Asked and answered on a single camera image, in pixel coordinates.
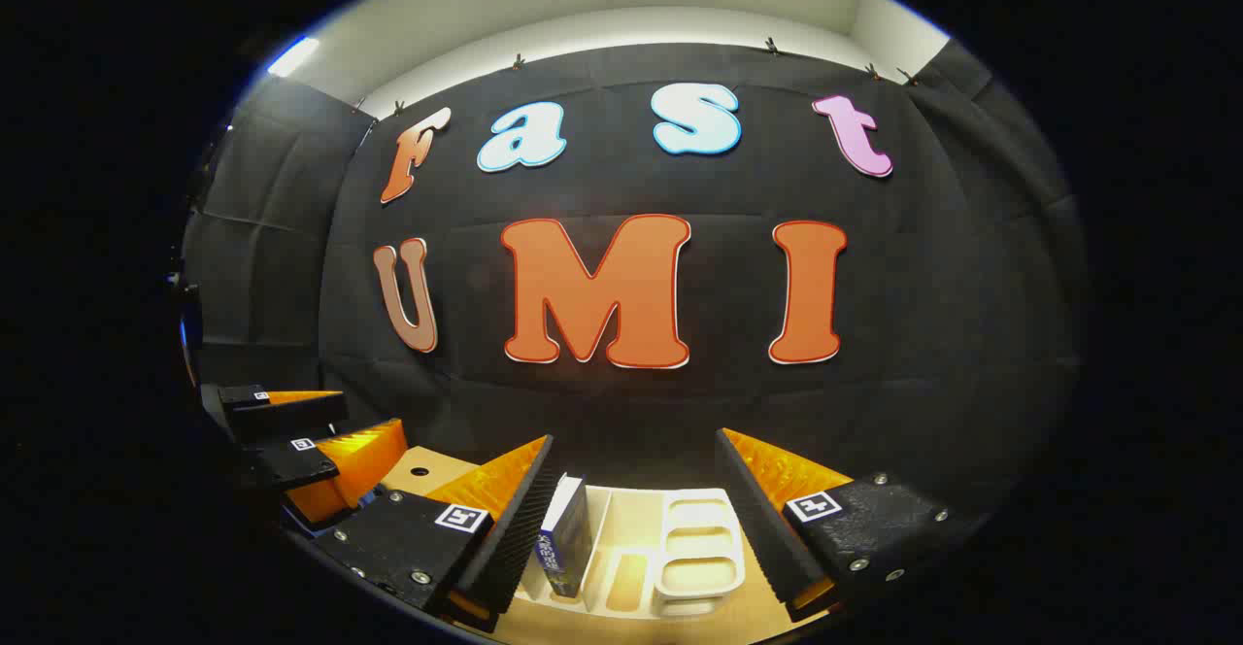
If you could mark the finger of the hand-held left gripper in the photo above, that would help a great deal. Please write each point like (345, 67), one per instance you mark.
(282, 414)
(291, 465)

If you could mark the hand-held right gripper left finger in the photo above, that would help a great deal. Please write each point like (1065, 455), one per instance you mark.
(520, 528)

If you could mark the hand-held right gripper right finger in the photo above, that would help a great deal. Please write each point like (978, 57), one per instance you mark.
(757, 519)

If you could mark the blue cover book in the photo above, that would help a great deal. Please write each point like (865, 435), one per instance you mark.
(565, 543)

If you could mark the white plastic bookshelf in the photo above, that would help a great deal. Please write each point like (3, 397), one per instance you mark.
(699, 548)

